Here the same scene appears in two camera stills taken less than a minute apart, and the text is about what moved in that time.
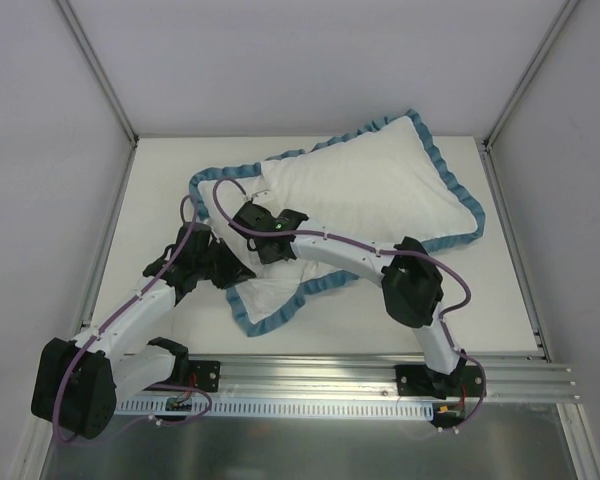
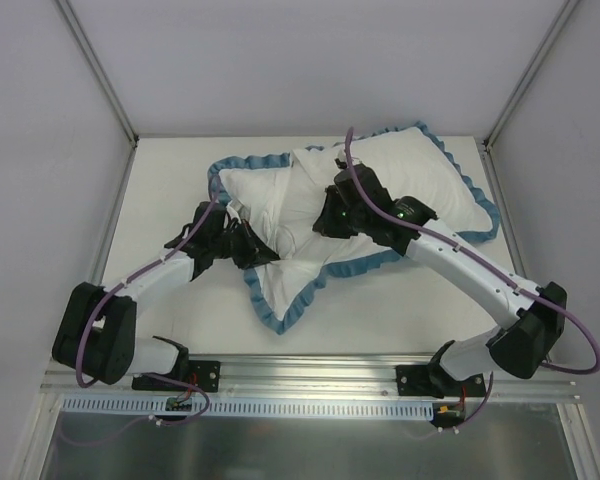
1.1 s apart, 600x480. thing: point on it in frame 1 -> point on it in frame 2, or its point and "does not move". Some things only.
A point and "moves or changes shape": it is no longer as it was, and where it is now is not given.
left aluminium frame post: (99, 69) does not move
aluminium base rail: (509, 378) does not move
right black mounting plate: (419, 380) does not move
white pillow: (384, 183) moves or changes shape
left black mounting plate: (208, 374) does not move
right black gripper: (250, 217) -> (327, 218)
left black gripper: (231, 270) -> (247, 242)
